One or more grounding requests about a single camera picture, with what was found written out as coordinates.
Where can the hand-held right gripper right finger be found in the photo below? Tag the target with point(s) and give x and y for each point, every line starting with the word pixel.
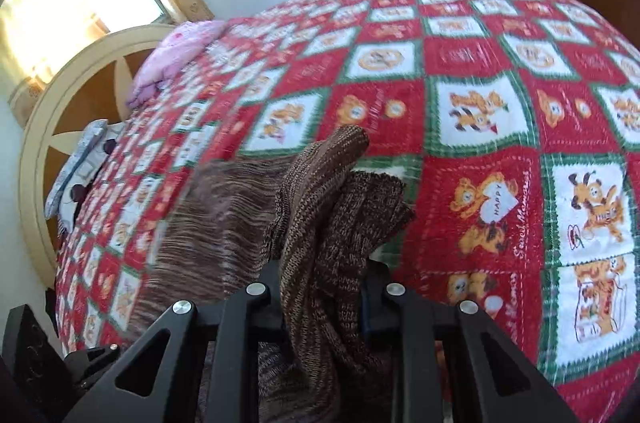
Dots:
pixel 368 318

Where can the cream and wood headboard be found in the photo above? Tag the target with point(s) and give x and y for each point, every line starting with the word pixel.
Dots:
pixel 65 103

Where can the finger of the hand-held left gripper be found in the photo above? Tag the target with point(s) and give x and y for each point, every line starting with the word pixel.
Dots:
pixel 92 365

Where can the yellow curtain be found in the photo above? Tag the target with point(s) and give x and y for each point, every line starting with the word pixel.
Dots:
pixel 40 18

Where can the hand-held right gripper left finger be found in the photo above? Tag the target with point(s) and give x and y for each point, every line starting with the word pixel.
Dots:
pixel 272 303

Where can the grey patterned pillow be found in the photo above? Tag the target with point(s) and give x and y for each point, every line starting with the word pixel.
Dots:
pixel 80 163

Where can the pink pillow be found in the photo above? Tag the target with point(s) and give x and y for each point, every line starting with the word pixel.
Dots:
pixel 170 53

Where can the red checkered printed blanket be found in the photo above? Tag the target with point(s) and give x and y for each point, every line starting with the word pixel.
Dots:
pixel 475 53

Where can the brown knit sweater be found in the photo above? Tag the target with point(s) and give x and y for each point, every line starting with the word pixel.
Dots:
pixel 320 228

